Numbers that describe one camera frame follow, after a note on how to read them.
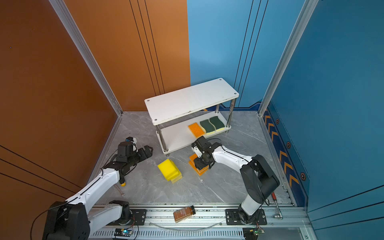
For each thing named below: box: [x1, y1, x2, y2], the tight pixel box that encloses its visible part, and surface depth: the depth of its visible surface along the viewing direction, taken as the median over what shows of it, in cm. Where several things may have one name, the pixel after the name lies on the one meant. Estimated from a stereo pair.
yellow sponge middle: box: [165, 169, 182, 182], surface depth 81 cm
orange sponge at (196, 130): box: [188, 122, 205, 139], surface depth 101 cm
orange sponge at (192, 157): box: [189, 153, 198, 166], surface depth 90 cm
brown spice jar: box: [173, 205, 196, 223], surface depth 73 cm
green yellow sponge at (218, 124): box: [209, 116, 225, 132], surface depth 105 cm
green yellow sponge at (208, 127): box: [200, 119, 216, 135], surface depth 102 cm
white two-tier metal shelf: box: [144, 77, 239, 157], surface depth 86 cm
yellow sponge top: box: [157, 159, 179, 180], surface depth 81 cm
